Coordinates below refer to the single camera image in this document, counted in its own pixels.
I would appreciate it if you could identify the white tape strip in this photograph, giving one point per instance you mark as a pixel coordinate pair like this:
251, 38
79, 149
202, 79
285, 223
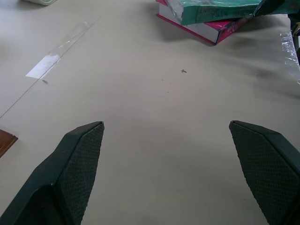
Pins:
42, 66

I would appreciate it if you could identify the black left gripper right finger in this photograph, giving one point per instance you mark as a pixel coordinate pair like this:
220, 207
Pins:
264, 168

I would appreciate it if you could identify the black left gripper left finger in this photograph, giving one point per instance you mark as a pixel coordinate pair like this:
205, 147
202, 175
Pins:
70, 173

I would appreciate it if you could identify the teal green book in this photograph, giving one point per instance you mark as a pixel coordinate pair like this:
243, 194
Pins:
211, 10

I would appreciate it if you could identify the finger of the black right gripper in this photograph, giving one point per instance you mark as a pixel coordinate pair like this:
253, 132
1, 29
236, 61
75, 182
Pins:
274, 7

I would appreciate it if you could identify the clear tape on table edge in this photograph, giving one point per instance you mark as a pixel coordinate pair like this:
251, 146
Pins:
290, 54

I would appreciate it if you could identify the pink hardcover book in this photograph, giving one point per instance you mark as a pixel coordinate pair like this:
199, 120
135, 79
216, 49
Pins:
206, 28

